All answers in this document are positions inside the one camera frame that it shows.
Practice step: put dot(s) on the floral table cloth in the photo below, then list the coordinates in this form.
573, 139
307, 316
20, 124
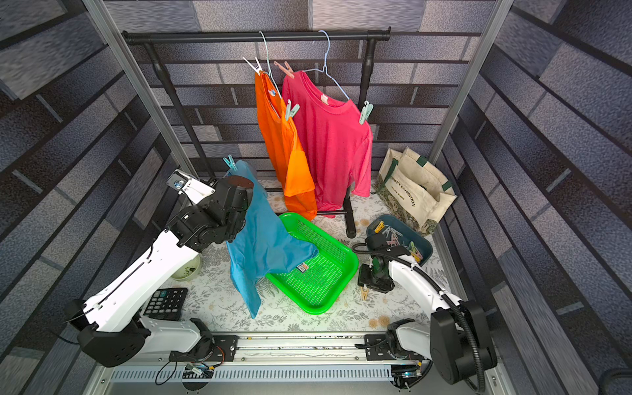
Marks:
213, 298

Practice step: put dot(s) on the cream canvas tote bag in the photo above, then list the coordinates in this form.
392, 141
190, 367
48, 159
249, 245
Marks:
414, 190

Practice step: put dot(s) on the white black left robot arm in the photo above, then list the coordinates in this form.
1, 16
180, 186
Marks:
111, 328

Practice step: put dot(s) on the orange t-shirt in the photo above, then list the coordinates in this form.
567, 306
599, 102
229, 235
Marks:
284, 149

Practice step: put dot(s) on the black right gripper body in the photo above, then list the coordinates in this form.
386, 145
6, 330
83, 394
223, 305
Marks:
374, 279

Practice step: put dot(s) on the light blue wire hanger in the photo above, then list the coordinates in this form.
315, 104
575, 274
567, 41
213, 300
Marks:
325, 68

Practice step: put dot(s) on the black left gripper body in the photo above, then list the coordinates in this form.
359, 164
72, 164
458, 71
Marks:
230, 225

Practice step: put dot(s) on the white clothespin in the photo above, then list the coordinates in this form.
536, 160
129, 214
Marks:
255, 65

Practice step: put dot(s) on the white wire hanger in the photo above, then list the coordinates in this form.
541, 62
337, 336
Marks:
270, 71

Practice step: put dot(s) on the pink t-shirt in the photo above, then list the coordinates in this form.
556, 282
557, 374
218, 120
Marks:
337, 146

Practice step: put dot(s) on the sage green clothespin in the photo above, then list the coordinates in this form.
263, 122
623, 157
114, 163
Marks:
291, 110

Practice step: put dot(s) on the teal blue clothespin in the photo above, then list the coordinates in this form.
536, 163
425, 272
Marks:
230, 162

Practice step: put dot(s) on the tan clothespin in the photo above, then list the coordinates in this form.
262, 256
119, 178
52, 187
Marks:
364, 293

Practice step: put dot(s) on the mint green clothespin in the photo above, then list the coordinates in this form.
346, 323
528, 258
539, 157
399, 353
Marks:
365, 112

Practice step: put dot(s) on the black calculator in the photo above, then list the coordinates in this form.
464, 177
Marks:
166, 304

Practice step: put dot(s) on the black clothes rack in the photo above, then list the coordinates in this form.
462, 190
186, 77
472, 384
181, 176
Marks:
206, 89

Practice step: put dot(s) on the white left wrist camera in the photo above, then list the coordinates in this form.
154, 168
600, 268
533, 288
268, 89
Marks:
194, 189

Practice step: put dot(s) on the blue t-shirt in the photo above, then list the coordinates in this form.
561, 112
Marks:
263, 246

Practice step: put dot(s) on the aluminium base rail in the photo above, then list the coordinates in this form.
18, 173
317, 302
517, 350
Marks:
316, 357

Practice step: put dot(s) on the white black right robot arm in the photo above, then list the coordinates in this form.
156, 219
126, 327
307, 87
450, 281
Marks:
434, 316

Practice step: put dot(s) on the dusty pink clothespin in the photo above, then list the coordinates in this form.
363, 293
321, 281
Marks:
286, 69

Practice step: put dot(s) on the teal clothespin tray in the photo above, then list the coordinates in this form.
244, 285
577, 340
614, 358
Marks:
397, 233

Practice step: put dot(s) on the light green bowl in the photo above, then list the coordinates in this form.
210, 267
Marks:
189, 270

